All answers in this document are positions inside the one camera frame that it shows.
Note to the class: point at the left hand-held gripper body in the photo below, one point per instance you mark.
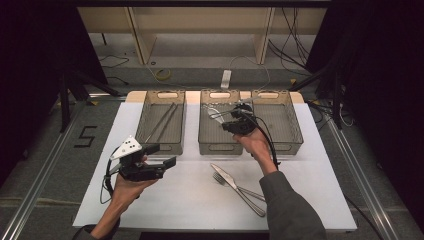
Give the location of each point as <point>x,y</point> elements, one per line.
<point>140,173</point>

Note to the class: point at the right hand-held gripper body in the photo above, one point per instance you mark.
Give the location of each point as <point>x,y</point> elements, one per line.
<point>241,126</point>

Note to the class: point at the white spoon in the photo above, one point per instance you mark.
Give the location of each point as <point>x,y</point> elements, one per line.
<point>212,112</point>

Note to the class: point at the clear grey plastic bin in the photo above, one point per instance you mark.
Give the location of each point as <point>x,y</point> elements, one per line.
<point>213,133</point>
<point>283,126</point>
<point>173,133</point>

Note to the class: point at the metal table knife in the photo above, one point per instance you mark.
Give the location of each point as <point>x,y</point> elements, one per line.
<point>221,172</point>

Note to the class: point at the person's left hand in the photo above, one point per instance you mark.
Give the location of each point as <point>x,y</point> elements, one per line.
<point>128,193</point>

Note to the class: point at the person's right hand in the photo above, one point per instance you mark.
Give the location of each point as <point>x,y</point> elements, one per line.
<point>256,145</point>

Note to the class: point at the white power strip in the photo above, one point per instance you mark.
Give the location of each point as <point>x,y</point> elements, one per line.
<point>226,79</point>

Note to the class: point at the white table mat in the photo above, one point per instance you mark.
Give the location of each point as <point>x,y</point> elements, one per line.
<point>186,206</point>

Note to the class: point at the light wooden shelf unit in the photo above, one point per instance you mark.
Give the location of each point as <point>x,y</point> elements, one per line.
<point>200,20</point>

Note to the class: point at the black metal stand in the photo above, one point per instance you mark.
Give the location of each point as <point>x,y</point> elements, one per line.
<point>65,100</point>
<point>336,100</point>

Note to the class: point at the black curtain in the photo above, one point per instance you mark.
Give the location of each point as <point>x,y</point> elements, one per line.
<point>383,83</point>
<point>33,66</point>

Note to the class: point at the metal floor rail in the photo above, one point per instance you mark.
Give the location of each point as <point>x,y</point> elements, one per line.
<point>361,186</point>
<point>33,196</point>

